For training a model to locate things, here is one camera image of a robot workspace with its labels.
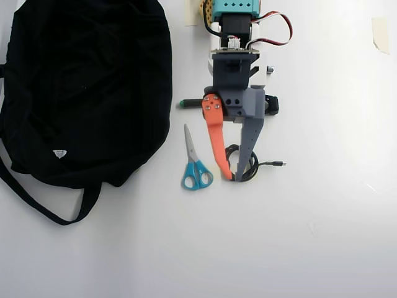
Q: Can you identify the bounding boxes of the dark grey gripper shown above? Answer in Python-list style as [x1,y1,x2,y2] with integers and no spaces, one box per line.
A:
[200,54,266,183]

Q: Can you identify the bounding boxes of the green capped black marker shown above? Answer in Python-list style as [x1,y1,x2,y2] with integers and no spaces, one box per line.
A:
[176,98,205,110]

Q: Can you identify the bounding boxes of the black fabric bag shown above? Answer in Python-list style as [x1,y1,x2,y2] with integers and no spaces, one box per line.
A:
[0,0,174,227]

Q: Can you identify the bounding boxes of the beige masking tape piece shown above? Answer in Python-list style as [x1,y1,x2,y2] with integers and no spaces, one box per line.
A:
[184,0,199,27]
[371,17,390,55]

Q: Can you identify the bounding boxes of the coiled black USB cable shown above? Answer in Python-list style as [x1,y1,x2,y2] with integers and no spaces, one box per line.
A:
[223,143,287,183]

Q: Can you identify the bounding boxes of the blue handled scissors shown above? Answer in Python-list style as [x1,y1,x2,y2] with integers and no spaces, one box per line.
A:
[181,123,215,191]

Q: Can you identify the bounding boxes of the black ring strap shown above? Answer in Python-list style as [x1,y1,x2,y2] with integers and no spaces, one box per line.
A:
[263,95,280,117]

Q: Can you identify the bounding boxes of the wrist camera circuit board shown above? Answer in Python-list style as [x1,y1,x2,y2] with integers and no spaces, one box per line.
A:
[212,48,260,56]

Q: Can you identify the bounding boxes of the white and red servo cable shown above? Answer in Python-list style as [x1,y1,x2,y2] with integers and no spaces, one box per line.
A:
[248,11,294,47]

